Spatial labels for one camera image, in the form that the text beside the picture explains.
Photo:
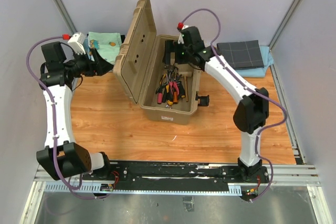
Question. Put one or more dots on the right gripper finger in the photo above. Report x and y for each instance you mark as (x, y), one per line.
(169, 58)
(172, 46)

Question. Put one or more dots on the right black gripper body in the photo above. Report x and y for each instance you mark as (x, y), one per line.
(182, 54)

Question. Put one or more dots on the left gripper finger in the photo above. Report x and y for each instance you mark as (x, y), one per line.
(92, 53)
(101, 66)

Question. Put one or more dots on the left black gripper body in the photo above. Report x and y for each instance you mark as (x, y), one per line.
(81, 64)

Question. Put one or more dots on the yellow black handled pliers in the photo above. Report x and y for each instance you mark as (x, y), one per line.
(163, 81)

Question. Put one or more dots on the red handled pliers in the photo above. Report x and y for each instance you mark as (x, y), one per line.
(174, 71)

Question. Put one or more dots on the tan plastic tool box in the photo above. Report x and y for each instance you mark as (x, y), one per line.
(139, 68)

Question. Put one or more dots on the black yellow handled screwdriver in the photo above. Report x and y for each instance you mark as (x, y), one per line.
(181, 89)

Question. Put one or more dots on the red black thin screwdriver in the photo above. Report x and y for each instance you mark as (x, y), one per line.
(161, 94)

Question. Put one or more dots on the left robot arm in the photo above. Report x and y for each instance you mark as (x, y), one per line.
(62, 156)

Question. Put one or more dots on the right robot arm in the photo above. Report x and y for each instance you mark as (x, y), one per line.
(252, 104)

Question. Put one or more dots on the green cartoon print cloth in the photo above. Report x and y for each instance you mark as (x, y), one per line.
(106, 44)

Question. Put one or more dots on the dark grey checked cloth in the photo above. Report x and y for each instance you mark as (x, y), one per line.
(242, 55)

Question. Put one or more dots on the light blue folded cloth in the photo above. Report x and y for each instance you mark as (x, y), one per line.
(259, 72)

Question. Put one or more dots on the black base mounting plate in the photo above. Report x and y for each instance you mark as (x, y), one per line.
(172, 176)

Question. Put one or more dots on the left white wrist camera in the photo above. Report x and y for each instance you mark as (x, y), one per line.
(77, 41)

